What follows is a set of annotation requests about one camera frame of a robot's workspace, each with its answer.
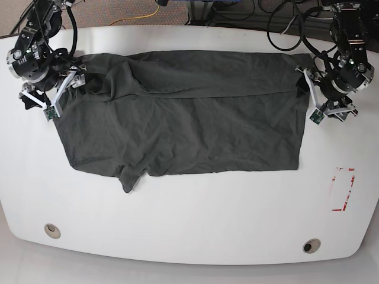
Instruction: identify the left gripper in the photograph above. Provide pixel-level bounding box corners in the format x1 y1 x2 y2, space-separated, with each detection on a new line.
296 74 357 121

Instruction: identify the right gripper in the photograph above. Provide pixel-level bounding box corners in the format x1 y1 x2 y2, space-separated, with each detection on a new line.
20 73 86 109

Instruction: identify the dark grey t-shirt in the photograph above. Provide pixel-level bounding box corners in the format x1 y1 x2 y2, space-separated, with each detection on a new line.
54 50 312 192

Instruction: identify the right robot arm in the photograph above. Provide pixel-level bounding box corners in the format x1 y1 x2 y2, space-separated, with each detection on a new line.
7 1 86 110

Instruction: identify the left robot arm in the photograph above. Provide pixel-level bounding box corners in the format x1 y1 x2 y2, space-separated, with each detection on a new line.
291 1 378 124

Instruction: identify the red tape rectangle marking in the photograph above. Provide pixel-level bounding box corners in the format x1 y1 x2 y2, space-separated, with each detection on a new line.
329 167 356 212

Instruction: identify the white cable on floor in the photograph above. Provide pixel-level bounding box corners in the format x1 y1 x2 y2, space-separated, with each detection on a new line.
280 12 306 36

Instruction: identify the yellow cable on floor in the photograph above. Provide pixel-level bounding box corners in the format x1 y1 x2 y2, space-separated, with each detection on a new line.
108 4 162 27

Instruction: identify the left table cable grommet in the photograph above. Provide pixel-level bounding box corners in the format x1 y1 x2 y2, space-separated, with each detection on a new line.
44 224 61 239

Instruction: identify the table cable grommet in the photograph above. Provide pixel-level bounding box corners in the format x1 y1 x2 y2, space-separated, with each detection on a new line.
303 238 321 254
44 224 61 239

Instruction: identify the right table cable grommet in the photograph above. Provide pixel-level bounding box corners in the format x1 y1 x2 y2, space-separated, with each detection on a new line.
303 238 321 254

